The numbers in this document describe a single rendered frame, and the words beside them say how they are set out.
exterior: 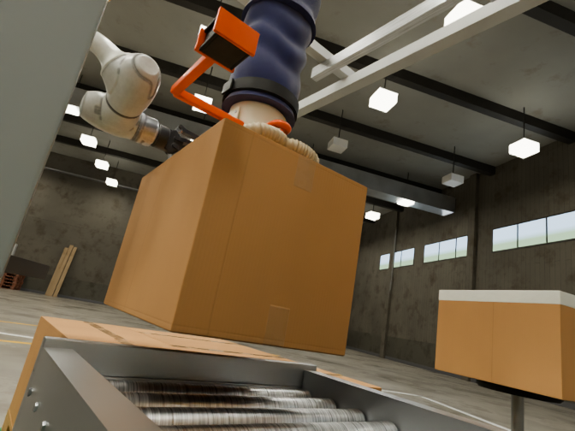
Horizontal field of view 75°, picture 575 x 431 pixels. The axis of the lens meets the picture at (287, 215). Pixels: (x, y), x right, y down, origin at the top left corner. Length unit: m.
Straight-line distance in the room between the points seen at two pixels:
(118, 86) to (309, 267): 0.67
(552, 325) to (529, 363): 0.18
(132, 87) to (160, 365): 0.67
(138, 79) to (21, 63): 0.81
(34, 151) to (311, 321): 0.65
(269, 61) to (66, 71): 0.89
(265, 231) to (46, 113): 0.54
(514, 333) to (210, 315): 1.48
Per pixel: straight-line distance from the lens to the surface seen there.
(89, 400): 0.51
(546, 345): 1.86
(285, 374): 1.10
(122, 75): 1.08
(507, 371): 1.94
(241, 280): 0.71
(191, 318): 0.68
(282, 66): 1.14
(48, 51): 0.27
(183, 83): 0.93
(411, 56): 3.72
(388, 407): 0.96
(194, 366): 0.95
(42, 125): 0.25
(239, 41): 0.75
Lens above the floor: 0.71
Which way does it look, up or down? 16 degrees up
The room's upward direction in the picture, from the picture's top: 10 degrees clockwise
